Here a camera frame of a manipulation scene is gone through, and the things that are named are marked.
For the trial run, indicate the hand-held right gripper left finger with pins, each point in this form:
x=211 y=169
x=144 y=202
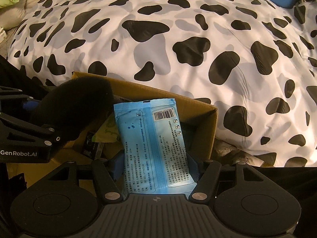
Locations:
x=115 y=171

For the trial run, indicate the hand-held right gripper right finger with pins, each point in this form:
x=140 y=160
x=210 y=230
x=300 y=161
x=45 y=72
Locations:
x=206 y=176

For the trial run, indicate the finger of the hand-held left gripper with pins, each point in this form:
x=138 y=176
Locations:
x=14 y=95
x=29 y=131

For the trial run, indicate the black tissue packet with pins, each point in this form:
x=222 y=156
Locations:
x=90 y=148

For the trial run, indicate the green wipes packet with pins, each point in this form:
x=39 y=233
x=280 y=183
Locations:
x=109 y=129

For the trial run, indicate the blue wipes packet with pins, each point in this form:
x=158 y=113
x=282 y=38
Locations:
x=148 y=141

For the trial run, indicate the black sponge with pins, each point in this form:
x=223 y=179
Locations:
x=74 y=99

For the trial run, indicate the brown cardboard box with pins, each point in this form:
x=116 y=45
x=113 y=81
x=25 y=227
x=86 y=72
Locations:
x=195 y=104

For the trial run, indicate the dark cloth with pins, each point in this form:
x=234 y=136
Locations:
x=14 y=74

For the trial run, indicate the grey plastic bag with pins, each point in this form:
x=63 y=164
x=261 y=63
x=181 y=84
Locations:
x=230 y=153

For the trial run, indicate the white pillow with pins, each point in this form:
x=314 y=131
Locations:
x=14 y=17

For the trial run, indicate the cow-print blanket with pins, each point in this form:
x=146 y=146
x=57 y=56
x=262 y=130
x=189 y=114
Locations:
x=173 y=29

